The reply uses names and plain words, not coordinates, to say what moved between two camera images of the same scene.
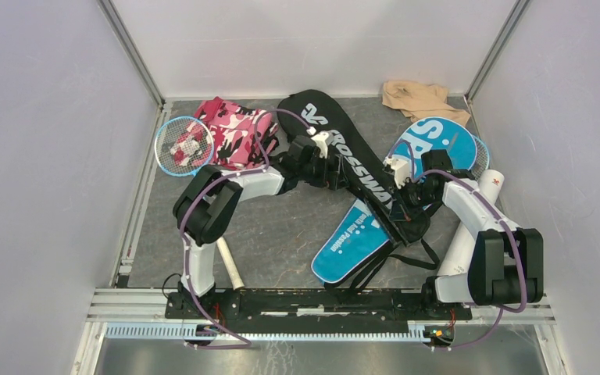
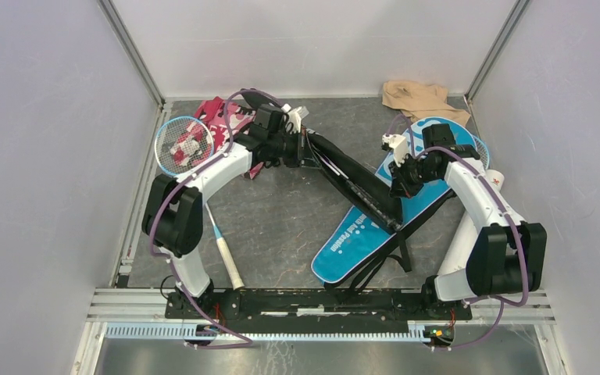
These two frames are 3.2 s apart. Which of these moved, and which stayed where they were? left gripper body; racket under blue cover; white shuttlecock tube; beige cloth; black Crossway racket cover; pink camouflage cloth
Moved: left gripper body; black Crossway racket cover
Stayed: racket under blue cover; pink camouflage cloth; beige cloth; white shuttlecock tube
